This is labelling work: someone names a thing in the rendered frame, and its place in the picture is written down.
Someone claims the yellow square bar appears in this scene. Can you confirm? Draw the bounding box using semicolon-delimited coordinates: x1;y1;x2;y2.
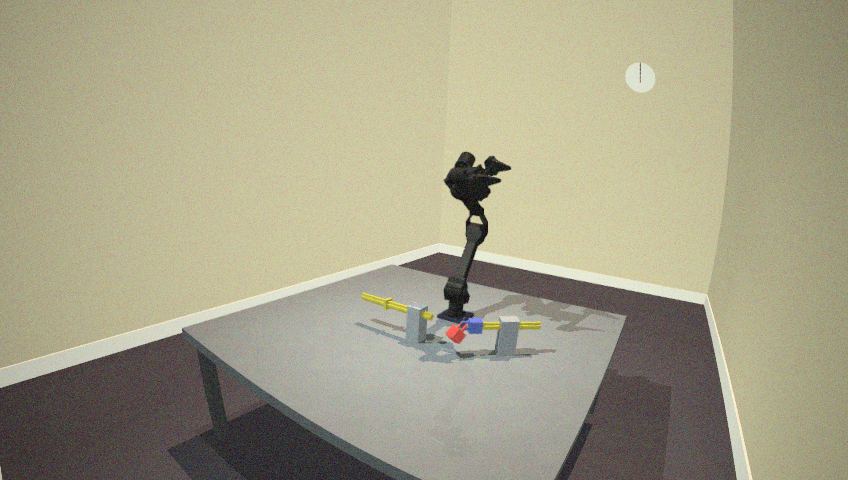
361;293;434;343

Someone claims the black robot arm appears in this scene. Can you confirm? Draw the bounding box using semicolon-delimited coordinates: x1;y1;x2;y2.
444;152;491;319

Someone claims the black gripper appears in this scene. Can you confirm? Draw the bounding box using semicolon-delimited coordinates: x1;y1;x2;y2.
460;155;511;196

